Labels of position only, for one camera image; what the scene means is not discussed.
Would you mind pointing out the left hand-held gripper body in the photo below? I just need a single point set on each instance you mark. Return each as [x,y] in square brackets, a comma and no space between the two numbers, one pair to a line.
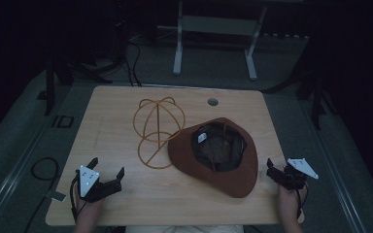
[90,184]

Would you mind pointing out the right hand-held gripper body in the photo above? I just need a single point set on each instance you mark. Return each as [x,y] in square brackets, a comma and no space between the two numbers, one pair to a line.
[293,176]

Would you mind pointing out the brown felt hat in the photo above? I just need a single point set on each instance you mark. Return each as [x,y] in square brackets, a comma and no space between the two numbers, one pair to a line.
[233,181]

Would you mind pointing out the person's left hand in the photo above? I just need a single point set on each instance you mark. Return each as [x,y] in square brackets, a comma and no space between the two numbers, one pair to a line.
[89,207]

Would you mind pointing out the person's right hand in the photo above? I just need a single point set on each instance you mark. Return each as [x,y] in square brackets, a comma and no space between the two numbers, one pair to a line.
[289,202]

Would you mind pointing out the grey tape strip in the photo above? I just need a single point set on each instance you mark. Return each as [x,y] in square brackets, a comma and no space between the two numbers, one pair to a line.
[57,195]

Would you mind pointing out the black metal stand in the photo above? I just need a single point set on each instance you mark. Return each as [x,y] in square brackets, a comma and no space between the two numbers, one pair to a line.
[317,103]
[49,87]

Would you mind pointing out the white metal desk frame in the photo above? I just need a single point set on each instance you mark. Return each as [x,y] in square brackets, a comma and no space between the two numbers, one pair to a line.
[220,26]

